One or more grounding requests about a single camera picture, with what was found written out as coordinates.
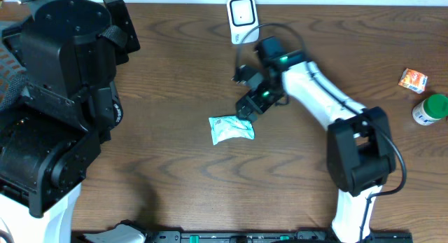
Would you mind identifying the green lid jar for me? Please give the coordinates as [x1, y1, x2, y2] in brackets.
[412, 94, 447, 125]

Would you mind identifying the white barcode scanner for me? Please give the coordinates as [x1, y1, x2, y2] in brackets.
[227, 0, 260, 45]

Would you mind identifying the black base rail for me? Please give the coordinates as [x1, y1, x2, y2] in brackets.
[71, 220, 414, 243]

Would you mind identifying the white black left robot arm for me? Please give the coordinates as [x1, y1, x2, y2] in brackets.
[1, 0, 140, 242]

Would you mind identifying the grey plastic mesh basket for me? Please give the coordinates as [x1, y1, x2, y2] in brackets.
[1, 21, 29, 111]

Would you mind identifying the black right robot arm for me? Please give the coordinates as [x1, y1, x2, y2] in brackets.
[234, 36, 396, 242]

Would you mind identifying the small orange juice carton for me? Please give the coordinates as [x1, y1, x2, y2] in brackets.
[398, 68, 428, 94]

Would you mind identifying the light blue wet wipes pack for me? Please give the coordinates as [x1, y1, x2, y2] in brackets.
[209, 116, 255, 146]

